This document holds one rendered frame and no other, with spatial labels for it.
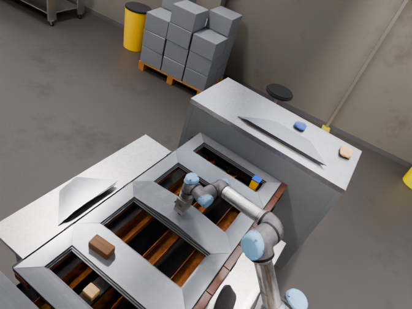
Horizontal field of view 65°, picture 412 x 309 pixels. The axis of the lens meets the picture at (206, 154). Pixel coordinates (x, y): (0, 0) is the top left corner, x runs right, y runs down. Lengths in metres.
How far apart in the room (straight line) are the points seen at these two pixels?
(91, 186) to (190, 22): 2.82
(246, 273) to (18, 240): 1.26
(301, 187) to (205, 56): 2.48
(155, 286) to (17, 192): 1.80
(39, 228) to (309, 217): 1.81
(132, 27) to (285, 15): 2.23
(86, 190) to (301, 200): 1.50
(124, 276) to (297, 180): 1.37
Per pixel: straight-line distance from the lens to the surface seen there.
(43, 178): 3.24
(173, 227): 1.91
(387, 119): 5.17
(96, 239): 1.75
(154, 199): 1.98
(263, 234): 1.48
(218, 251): 1.88
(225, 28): 4.58
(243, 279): 2.04
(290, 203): 2.58
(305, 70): 5.01
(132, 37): 5.39
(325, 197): 2.45
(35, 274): 1.73
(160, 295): 1.69
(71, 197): 2.05
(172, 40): 4.56
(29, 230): 1.98
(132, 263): 1.75
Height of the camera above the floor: 2.36
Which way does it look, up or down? 39 degrees down
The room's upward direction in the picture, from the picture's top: 19 degrees clockwise
